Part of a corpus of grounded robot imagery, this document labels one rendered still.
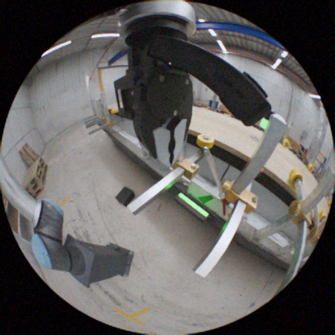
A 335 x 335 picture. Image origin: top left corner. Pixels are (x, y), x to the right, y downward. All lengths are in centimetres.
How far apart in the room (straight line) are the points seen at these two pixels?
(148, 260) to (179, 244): 35
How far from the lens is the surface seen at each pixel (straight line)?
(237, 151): 49
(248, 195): 37
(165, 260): 112
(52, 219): 58
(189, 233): 114
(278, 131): 25
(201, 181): 64
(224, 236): 28
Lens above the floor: 111
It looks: 45 degrees down
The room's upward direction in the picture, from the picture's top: straight up
